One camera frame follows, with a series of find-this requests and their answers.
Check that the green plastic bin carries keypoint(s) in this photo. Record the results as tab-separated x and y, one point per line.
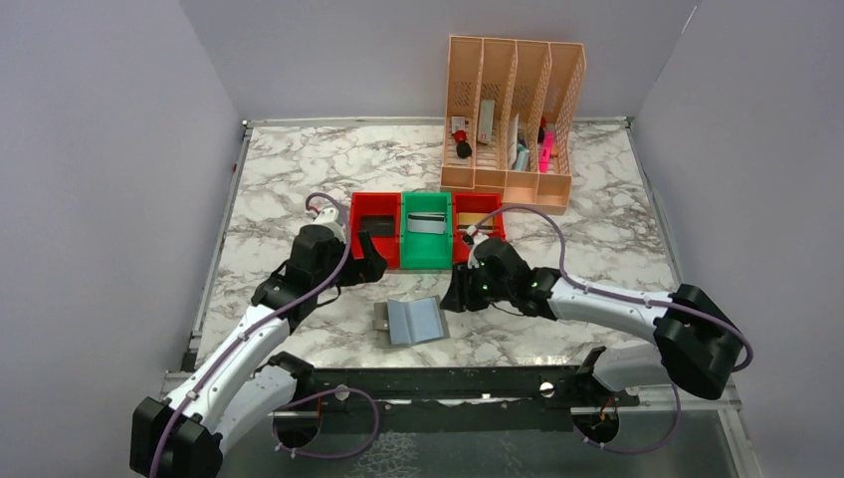
420	251

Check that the red black marker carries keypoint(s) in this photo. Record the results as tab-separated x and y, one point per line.
462	147

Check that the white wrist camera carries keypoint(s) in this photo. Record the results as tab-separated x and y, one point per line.
473	238
330	217

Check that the grey card holder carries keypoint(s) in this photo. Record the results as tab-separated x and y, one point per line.
400	324

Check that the black card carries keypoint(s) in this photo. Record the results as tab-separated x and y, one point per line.
378	226

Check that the gold striped card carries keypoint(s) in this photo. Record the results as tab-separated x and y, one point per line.
467	219

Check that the white red box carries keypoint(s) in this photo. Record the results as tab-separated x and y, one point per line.
485	121

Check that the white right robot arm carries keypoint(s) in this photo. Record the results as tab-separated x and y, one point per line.
686	339

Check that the peach desk organizer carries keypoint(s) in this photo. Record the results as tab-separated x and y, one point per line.
536	85

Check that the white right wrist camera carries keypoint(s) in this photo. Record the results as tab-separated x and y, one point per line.
473	238

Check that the teal pen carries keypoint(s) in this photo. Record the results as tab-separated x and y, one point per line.
522	158

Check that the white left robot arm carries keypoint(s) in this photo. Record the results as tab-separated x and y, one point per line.
188	433

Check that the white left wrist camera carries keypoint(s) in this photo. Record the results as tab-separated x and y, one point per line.
330	217

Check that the red plastic bin left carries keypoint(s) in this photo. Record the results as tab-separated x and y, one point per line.
377	203

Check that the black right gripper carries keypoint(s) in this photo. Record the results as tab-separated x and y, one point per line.
464	293

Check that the red plastic bin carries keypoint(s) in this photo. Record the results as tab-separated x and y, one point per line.
377	203
471	202

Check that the red plastic bin right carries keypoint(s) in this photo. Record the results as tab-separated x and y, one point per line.
471	202

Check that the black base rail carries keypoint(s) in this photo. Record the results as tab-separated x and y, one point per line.
442	399

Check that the silver striped card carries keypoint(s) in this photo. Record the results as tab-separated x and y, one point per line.
426	223

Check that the pink highlighter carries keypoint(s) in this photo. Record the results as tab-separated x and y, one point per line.
547	150

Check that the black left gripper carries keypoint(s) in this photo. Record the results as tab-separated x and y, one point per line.
359	265

